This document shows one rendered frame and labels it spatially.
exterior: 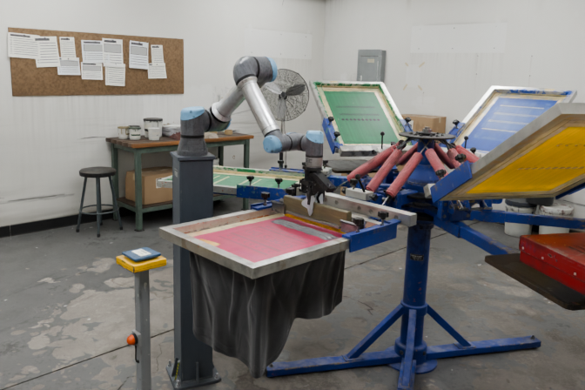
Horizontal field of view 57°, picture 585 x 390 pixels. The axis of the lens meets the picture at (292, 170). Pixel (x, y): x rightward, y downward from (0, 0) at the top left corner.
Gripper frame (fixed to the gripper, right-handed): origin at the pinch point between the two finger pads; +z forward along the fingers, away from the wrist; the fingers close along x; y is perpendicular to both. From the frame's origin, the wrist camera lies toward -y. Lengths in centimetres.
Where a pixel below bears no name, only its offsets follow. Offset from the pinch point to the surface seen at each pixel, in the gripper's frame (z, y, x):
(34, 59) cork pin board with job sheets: -63, 379, -17
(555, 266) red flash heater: -4, -101, 0
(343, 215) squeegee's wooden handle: -2.6, -17.2, 1.5
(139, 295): 20, 10, 79
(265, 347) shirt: 39, -21, 46
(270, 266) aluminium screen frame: 4, -29, 52
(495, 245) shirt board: 9, -60, -47
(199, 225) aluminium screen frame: 4, 25, 43
